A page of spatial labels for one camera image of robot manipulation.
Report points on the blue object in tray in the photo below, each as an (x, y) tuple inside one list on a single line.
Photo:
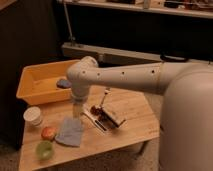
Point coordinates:
[(62, 83)]

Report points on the grey bench rail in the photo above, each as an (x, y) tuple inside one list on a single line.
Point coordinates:
[(108, 55)]

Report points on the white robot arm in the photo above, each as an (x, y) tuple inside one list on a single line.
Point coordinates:
[(186, 124)]

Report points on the orange plastic tray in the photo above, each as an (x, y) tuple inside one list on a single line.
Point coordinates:
[(37, 84)]

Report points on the white paper cup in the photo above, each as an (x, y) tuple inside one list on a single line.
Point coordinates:
[(33, 115)]

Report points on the upper shelf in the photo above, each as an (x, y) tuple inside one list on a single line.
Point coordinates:
[(146, 7)]

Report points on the blue grey towel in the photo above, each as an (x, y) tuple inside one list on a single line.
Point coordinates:
[(70, 132)]

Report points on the wooden table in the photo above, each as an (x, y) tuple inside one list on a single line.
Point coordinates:
[(141, 125)]

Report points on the white handled brush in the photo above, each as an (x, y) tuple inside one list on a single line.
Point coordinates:
[(98, 124)]

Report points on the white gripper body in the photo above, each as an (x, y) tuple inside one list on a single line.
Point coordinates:
[(77, 110)]

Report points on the red apple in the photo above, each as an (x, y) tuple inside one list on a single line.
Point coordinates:
[(48, 133)]

